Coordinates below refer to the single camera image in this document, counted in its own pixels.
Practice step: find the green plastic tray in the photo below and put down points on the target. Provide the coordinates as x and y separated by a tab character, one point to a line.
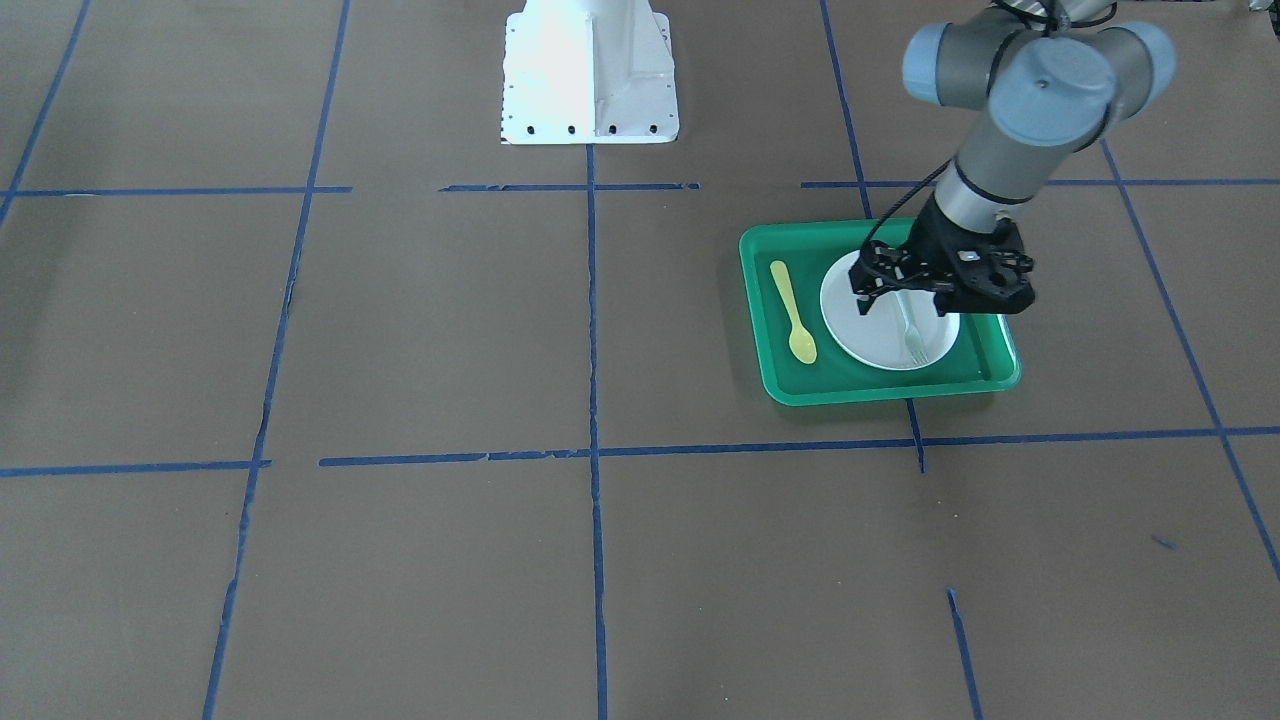
984	358

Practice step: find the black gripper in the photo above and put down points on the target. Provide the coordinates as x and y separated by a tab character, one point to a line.
932	243

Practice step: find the pale green plastic fork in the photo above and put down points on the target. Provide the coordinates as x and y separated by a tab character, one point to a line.
911	336

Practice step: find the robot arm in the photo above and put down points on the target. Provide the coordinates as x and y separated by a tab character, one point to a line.
1045	85

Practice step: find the yellow plastic spoon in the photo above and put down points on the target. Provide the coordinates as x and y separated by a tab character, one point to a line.
800	340

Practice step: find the white round plate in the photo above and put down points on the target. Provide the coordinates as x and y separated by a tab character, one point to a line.
876	339

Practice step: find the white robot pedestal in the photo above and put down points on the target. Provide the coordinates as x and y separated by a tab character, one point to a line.
588	73

